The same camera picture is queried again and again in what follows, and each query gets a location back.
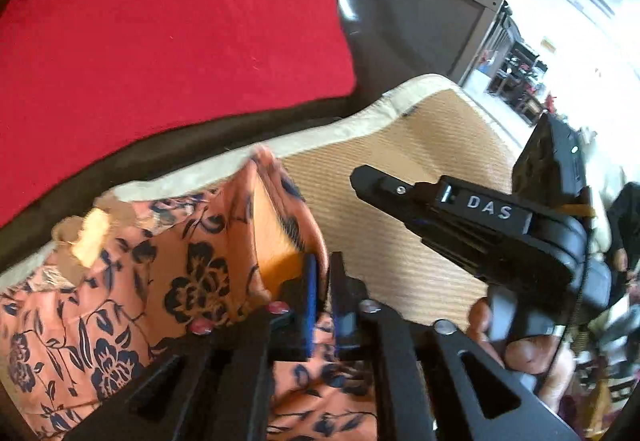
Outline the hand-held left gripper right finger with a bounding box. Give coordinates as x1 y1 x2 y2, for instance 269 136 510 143
327 252 581 441

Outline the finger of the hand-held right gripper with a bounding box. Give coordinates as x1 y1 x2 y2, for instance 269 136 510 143
349 164 443 223
406 217 502 284

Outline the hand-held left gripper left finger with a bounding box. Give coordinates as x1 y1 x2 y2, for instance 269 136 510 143
65 253 321 441

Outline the orange floral garment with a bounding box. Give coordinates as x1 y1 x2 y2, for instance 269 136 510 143
0 146 381 441

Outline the person's right hand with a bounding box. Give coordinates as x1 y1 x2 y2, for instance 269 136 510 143
466 296 576 404

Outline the woven mat with beige border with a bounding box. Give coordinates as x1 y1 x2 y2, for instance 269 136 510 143
0 75 547 328

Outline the cluttered shelf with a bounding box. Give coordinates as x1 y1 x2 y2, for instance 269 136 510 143
477 33 548 124

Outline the grey framed panel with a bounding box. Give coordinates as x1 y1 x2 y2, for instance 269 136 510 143
374 0 504 82

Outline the dark brown sofa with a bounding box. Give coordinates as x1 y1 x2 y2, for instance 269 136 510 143
0 0 466 272

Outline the red blanket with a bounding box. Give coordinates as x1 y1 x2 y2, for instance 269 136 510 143
0 0 357 228

